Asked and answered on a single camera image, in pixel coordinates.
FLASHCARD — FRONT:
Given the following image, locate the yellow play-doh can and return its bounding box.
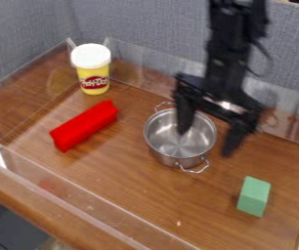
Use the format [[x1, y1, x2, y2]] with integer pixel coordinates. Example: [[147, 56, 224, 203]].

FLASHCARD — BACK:
[[71, 43, 111, 95]]

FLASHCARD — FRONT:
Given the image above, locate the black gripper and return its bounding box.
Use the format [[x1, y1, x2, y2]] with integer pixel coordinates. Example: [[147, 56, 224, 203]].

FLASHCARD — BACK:
[[174, 72, 266, 157]]

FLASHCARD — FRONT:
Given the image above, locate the red foam block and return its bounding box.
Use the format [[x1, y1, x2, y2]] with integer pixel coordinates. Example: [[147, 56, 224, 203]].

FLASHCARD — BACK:
[[49, 100, 119, 152]]

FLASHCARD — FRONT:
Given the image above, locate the clear acrylic barrier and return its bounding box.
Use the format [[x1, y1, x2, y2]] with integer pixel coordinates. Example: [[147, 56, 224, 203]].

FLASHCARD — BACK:
[[0, 41, 299, 250]]

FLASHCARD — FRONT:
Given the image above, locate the stainless steel pot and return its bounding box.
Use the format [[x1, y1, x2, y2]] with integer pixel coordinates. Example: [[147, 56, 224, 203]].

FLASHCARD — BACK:
[[144, 102, 218, 174]]

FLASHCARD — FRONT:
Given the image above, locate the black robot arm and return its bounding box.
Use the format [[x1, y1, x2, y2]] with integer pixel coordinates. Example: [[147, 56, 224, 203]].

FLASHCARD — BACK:
[[174, 0, 270, 157]]

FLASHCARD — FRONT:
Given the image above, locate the green foam block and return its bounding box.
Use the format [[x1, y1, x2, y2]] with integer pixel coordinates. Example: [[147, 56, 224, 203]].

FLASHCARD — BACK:
[[238, 176, 271, 217]]

